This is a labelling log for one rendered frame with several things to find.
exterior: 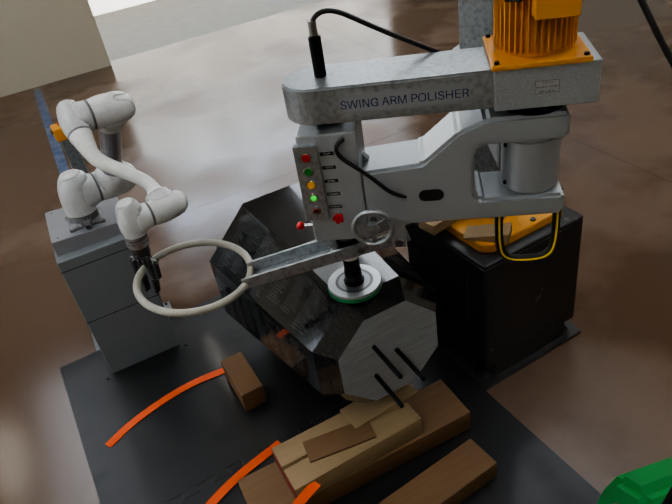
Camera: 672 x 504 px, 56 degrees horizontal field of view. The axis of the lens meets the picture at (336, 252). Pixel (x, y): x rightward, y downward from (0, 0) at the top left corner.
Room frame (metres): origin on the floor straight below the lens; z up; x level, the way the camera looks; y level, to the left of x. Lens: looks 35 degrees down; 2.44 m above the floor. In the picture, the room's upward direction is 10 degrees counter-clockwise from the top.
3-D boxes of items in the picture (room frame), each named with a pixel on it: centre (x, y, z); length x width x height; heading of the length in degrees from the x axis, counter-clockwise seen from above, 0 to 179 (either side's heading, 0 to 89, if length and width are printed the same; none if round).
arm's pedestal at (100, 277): (2.89, 1.26, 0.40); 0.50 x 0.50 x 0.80; 21
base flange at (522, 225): (2.48, -0.76, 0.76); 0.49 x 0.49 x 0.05; 25
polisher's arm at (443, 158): (1.87, -0.43, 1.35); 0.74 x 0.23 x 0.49; 79
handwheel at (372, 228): (1.82, -0.15, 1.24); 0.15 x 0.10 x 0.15; 79
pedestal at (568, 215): (2.48, -0.76, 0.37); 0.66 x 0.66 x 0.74; 25
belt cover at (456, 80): (1.90, -0.39, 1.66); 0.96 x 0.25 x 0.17; 79
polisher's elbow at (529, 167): (1.84, -0.70, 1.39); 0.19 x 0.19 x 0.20
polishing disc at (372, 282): (1.96, -0.05, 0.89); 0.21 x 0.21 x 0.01
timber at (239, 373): (2.34, 0.59, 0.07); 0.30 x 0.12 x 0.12; 23
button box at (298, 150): (1.87, 0.04, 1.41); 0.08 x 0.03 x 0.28; 79
